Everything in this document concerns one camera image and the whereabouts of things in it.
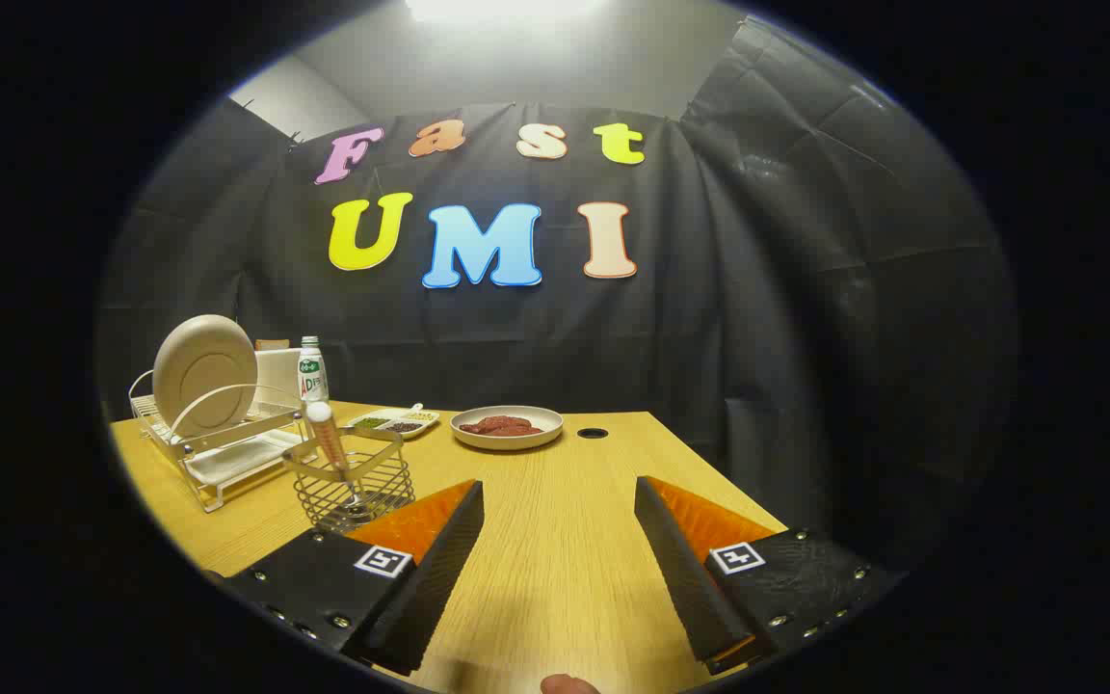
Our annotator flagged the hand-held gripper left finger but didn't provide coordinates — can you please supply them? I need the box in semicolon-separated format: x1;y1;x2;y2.
223;479;485;678

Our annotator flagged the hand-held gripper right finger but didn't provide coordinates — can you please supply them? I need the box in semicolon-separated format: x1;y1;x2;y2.
634;475;903;676

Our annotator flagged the metal wire basket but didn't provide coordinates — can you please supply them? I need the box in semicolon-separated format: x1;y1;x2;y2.
282;427;416;536

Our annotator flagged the red checkered handle spoon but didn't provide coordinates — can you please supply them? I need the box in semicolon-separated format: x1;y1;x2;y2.
305;402;369;508

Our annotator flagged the white wire dish rack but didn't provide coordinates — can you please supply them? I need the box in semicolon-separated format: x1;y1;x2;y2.
128;370;310;513

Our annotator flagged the beige round plate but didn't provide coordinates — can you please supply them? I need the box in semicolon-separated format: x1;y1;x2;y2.
152;315;258;438

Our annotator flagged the white divided snack dish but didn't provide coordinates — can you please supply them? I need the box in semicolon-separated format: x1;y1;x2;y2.
347;404;441;440

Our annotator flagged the beige plate with meat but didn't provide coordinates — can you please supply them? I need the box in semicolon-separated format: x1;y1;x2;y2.
450;405;565;451

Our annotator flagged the white green-label drink bottle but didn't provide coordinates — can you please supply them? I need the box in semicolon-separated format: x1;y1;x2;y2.
298;336;330;404

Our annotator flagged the black backdrop cloth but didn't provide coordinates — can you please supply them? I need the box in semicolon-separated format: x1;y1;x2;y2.
97;14;1018;579

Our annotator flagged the white toaster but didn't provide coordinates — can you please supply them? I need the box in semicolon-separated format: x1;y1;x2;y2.
254;347;304;408

